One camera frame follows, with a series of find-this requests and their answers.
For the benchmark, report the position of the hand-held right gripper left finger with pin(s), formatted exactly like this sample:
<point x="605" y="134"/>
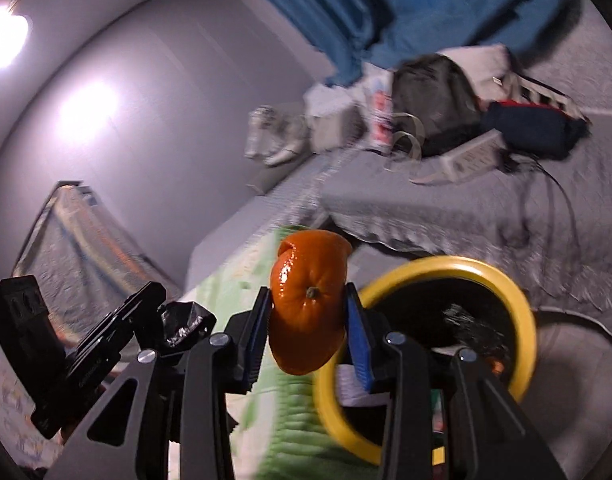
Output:
<point x="258" y="340"/>

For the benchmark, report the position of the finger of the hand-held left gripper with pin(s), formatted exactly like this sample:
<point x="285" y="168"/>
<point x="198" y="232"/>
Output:
<point x="105" y="335"/>

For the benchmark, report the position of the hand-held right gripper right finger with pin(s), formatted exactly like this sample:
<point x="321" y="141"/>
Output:
<point x="358" y="345"/>

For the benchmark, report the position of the orange tangerine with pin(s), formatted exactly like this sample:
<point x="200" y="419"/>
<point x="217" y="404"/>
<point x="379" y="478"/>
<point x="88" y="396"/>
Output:
<point x="306" y="310"/>

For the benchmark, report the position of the large black plastic bag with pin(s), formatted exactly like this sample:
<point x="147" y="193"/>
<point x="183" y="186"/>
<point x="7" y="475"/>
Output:
<point x="466" y="322"/>

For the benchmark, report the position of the orange tangerine peel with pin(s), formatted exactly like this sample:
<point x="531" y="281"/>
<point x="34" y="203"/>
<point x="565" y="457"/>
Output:
<point x="496" y="366"/>

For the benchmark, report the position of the yellow rimmed trash bin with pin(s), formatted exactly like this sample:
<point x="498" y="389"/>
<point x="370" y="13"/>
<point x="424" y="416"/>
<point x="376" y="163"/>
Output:
<point x="523" y="320"/>

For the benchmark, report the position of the green floral printed blanket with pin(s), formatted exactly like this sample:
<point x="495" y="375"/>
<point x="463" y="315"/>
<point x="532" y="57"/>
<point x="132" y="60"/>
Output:
<point x="286" y="410"/>

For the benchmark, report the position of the grey striped hanging bedsheet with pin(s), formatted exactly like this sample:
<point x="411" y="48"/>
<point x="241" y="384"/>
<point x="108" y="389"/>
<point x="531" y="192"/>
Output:
<point x="75" y="245"/>

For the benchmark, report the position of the grey quilted bedspread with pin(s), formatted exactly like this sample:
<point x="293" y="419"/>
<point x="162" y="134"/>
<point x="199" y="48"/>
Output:
<point x="436" y="210"/>

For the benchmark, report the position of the grey pillow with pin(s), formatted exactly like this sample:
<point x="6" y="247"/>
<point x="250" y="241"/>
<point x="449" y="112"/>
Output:
<point x="271" y="176"/>

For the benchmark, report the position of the tiger plush toy in plastic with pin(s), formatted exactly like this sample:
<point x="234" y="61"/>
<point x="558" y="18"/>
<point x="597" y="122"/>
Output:
<point x="281" y="135"/>

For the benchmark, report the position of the white power strip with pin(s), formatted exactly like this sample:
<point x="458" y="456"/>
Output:
<point x="471" y="157"/>

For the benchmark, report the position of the white printed plastic bag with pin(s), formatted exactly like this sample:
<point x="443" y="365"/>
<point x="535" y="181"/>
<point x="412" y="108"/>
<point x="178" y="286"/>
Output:
<point x="381" y="110"/>

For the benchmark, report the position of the white floral cloth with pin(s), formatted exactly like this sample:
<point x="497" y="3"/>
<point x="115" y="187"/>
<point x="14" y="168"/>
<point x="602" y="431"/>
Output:
<point x="331" y="97"/>

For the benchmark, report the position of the grey backpack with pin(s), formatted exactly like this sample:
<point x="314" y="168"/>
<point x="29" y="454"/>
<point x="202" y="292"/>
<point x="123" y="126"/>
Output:
<point x="431" y="95"/>

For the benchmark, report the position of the navy red pouch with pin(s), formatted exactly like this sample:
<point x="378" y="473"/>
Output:
<point x="531" y="130"/>

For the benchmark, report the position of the bright ceiling lamp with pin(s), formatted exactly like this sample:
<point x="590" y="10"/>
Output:
<point x="3" y="35"/>

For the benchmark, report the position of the white folded cloth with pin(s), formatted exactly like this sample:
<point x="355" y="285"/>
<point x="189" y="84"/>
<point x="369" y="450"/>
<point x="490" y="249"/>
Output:
<point x="481" y="65"/>

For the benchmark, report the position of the white striped flat object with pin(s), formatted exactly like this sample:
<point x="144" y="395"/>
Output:
<point x="546" y="92"/>

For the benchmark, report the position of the blue curtain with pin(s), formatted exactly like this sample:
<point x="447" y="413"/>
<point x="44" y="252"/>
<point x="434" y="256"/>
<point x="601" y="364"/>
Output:
<point x="411" y="0"/>

